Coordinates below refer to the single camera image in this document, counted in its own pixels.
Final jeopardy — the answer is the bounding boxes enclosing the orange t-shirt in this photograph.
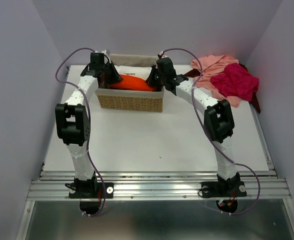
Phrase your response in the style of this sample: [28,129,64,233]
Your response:
[109,74,157,92]

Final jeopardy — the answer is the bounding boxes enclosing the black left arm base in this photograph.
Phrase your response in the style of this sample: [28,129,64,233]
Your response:
[65,177,114,217]

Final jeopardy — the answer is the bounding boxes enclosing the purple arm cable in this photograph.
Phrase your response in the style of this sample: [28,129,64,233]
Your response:
[55,47,110,218]
[157,47,260,217]

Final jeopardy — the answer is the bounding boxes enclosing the white rolled t-shirt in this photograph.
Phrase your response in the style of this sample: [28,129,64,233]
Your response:
[115,65,151,80]

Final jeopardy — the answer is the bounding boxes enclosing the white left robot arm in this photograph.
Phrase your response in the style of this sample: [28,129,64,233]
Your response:
[55,49,121,197]

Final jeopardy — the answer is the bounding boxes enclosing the magenta t-shirt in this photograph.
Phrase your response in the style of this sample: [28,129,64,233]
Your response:
[210,63,259,102]

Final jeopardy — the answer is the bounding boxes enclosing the woven wicker basket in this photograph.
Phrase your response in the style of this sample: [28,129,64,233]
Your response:
[95,54,164,113]

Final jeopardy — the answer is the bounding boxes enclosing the dark maroon t-shirt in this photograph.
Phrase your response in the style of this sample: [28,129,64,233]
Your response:
[197,63,261,113]

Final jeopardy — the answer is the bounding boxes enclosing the aluminium mounting rail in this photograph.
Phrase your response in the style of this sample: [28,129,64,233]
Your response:
[27,170,291,201]

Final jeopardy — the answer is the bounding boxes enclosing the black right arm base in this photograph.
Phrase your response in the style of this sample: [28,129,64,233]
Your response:
[198,173,247,214]

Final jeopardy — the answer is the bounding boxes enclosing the light pink t-shirt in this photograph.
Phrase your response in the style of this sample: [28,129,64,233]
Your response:
[191,54,241,108]

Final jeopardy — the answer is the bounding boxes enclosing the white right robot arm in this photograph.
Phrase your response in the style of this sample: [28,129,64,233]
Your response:
[147,57,240,195]

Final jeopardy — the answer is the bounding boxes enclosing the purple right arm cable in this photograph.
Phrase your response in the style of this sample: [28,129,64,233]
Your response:
[157,47,260,217]

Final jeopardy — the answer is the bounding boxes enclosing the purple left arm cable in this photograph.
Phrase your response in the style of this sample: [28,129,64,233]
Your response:
[55,47,110,218]

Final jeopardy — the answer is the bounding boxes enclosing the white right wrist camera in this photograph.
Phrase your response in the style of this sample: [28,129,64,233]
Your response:
[157,51,168,59]

